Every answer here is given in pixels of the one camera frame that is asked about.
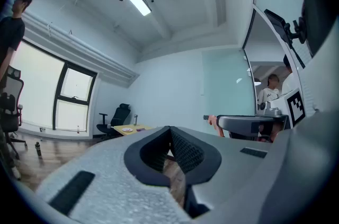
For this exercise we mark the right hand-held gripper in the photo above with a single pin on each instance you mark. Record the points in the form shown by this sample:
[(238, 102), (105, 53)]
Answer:
[(295, 106)]

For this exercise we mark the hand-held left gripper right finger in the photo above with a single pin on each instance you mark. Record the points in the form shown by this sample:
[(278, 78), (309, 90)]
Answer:
[(233, 164)]

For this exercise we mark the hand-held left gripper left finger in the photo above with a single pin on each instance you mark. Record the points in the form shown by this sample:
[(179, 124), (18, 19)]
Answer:
[(106, 178)]

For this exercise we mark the white plate with food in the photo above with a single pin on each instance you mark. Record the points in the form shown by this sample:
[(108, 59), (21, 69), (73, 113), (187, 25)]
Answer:
[(125, 130)]

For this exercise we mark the frosted glass partition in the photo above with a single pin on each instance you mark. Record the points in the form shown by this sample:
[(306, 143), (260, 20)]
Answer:
[(225, 80)]

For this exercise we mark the red-capped plastic bottle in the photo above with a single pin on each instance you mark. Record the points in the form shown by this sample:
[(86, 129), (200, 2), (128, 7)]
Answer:
[(78, 129)]

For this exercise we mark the purple object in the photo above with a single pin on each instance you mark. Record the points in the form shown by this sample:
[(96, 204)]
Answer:
[(140, 129)]

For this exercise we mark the black office chair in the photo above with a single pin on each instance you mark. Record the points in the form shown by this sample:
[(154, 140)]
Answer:
[(120, 114)]

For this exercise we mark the metal tumbler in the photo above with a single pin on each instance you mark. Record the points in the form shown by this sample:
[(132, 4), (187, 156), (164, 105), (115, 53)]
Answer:
[(135, 119)]

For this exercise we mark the dark bottle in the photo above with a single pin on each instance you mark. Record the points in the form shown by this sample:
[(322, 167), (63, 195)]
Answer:
[(39, 148)]

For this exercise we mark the black chest-mounted phone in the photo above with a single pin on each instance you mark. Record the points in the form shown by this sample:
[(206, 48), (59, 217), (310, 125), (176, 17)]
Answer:
[(276, 23)]

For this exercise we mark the black-framed window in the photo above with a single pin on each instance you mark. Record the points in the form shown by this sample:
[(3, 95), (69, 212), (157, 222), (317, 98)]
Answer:
[(39, 85)]

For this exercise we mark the grey mesh office chair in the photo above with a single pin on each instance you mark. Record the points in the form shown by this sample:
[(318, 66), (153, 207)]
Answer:
[(12, 90)]

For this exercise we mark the grey gripper-mounted camera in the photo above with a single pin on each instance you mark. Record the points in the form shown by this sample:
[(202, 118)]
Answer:
[(267, 107)]

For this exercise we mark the black phone mount clamp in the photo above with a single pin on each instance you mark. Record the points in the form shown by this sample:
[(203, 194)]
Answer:
[(299, 29)]

